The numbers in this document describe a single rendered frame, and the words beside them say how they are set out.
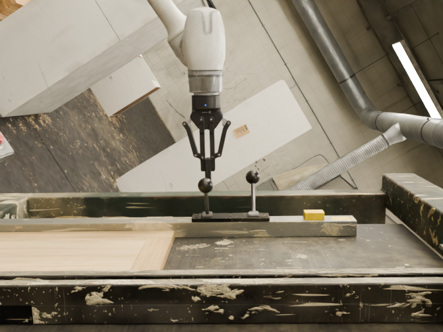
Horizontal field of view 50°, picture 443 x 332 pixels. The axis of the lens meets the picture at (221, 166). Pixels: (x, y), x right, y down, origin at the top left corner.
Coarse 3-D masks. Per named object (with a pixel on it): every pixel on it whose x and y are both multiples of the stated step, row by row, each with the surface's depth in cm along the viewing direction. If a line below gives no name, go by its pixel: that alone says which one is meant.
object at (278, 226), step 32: (0, 224) 122; (32, 224) 122; (64, 224) 121; (96, 224) 121; (128, 224) 121; (160, 224) 121; (192, 224) 120; (224, 224) 120; (256, 224) 120; (288, 224) 120; (320, 224) 119; (352, 224) 119
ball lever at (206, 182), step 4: (200, 180) 115; (204, 180) 115; (208, 180) 115; (200, 184) 114; (204, 184) 114; (208, 184) 114; (212, 184) 115; (200, 188) 115; (204, 188) 114; (208, 188) 114; (204, 192) 115; (204, 196) 118; (204, 200) 119; (208, 204) 120; (208, 208) 121; (204, 212) 122; (208, 212) 121; (204, 216) 121; (208, 216) 121
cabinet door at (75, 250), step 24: (0, 240) 116; (24, 240) 116; (48, 240) 116; (72, 240) 115; (96, 240) 115; (120, 240) 115; (144, 240) 114; (168, 240) 113; (0, 264) 101; (24, 264) 101; (48, 264) 101; (72, 264) 101; (96, 264) 100; (120, 264) 100; (144, 264) 99
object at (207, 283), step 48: (0, 288) 78; (48, 288) 78; (96, 288) 77; (144, 288) 77; (192, 288) 77; (240, 288) 77; (288, 288) 77; (336, 288) 76; (384, 288) 76; (432, 288) 76
